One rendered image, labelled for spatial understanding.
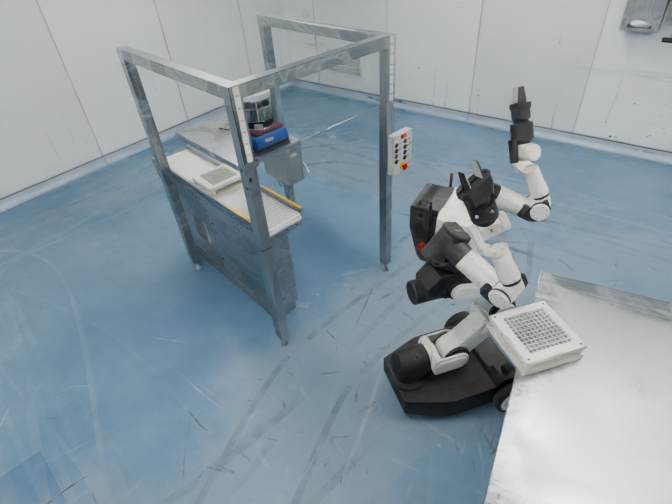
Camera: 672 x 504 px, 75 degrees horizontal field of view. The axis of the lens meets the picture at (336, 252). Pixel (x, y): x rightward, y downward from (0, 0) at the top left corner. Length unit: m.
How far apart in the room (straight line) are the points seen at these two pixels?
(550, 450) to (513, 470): 0.14
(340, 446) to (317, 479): 0.20
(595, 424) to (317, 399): 1.44
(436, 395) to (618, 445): 0.98
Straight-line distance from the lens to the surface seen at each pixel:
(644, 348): 2.02
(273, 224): 2.45
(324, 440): 2.49
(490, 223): 1.45
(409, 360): 2.32
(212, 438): 2.62
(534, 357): 1.73
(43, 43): 5.41
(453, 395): 2.44
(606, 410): 1.78
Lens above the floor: 2.18
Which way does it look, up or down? 38 degrees down
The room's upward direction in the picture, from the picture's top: 5 degrees counter-clockwise
